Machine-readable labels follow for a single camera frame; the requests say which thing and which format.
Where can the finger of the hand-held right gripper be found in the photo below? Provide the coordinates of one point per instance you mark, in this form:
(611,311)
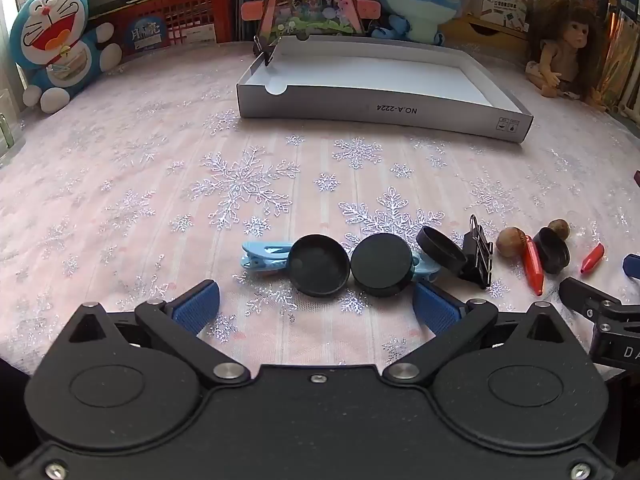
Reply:
(633,266)
(580,297)

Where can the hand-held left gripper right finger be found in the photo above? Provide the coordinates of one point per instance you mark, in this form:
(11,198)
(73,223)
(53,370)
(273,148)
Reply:
(435,307)

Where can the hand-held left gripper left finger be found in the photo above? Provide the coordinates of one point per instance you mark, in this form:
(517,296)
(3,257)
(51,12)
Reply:
(197,305)

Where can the light blue plastic clip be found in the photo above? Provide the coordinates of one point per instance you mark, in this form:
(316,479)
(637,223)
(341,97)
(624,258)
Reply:
(260,255)
(426,268)

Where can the short red wall plug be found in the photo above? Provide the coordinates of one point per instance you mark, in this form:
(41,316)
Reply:
(592,258)

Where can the black round lid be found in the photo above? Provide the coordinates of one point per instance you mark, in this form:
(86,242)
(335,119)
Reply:
(382,265)
(317,265)
(440,250)
(552,252)

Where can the black binder clip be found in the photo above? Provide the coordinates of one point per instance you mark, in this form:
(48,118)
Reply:
(475,257)
(262,50)

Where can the dark brown nut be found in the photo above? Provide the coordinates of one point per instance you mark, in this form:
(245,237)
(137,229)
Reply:
(559,229)

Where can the light brown nut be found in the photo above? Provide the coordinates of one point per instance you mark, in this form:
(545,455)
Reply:
(510,242)

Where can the white cardboard box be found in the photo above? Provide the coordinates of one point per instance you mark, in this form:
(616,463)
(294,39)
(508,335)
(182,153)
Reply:
(380,72)

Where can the brown-haired baby doll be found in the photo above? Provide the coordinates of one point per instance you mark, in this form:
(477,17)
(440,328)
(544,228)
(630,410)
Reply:
(575,35)

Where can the wooden drawer box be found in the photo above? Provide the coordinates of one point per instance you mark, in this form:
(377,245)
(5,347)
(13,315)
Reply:
(485,35)

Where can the red plastic crate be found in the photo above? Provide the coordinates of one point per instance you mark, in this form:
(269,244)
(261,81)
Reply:
(175,15)

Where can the white printed carton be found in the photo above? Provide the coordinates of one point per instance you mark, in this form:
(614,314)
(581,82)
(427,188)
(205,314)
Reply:
(500,0)

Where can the blue robot cat plush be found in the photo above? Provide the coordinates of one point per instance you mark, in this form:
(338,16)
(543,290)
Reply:
(50,35)

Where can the pink triangular toy house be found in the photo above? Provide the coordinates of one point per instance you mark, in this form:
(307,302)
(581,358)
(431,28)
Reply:
(310,15)

